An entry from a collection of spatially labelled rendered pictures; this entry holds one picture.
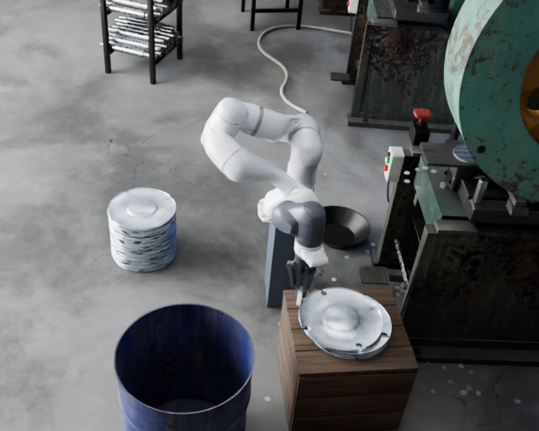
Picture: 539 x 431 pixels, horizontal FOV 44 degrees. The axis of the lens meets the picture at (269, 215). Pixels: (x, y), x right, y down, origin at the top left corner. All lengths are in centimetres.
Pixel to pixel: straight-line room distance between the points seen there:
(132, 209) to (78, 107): 139
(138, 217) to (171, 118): 126
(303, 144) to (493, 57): 79
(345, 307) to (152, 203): 105
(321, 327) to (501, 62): 103
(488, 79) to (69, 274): 194
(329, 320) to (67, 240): 140
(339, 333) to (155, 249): 100
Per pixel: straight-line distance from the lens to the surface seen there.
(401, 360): 231
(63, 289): 297
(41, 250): 317
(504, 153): 199
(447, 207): 249
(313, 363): 223
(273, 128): 235
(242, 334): 216
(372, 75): 405
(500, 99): 189
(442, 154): 252
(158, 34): 443
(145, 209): 293
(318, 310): 234
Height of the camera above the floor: 207
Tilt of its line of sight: 39 degrees down
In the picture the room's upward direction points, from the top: 6 degrees clockwise
